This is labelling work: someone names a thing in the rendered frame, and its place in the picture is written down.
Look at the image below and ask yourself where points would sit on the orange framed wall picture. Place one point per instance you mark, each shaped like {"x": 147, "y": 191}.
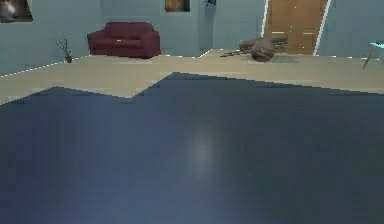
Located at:
{"x": 177, "y": 5}

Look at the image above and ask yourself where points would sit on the dark red sofa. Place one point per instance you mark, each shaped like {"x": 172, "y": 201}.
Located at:
{"x": 130, "y": 41}

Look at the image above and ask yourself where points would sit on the dark wall-mounted object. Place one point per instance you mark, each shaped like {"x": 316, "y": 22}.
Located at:
{"x": 210, "y": 2}

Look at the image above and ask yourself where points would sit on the dark framed wall picture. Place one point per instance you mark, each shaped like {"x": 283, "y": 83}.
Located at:
{"x": 13, "y": 10}

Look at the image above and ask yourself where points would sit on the brown toppled armchair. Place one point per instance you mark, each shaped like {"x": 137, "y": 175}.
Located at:
{"x": 263, "y": 48}

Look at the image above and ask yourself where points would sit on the brown wooden room door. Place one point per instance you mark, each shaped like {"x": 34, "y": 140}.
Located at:
{"x": 295, "y": 23}

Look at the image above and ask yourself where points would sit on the bare twig house plant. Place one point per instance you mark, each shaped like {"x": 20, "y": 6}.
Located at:
{"x": 65, "y": 50}

